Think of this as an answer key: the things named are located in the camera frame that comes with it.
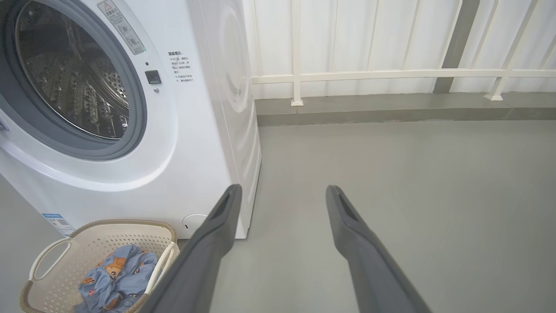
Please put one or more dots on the blue energy label sticker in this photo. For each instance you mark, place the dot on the blue energy label sticker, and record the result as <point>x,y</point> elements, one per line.
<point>58,224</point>

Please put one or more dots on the white front-load washing machine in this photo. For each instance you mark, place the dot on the white front-load washing machine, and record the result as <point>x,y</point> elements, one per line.
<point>186,152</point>

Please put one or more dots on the blue bear print garment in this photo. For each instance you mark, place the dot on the blue bear print garment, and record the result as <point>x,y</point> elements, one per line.
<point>126,271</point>

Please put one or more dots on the round white filter cover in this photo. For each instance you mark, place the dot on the round white filter cover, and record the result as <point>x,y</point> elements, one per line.
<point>193,224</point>

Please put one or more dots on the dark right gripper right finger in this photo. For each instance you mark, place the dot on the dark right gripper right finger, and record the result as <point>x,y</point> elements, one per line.
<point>369,269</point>

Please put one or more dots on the stainless steel washing machine drum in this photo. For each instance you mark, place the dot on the stainless steel washing machine drum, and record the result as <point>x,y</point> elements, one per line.
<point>65,78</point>

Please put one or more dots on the cream perforated laundry basket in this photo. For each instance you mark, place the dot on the cream perforated laundry basket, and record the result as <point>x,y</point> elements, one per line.
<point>108,237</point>

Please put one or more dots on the white metal railing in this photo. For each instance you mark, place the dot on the white metal railing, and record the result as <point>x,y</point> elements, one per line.
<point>369,74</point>

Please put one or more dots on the grey warning sticker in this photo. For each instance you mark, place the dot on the grey warning sticker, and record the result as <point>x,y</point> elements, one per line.
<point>121,26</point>

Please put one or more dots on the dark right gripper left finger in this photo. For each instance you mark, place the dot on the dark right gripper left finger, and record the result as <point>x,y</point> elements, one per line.
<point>195,269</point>

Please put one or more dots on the black square door latch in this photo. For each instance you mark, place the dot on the black square door latch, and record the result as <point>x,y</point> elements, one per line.
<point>153,77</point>

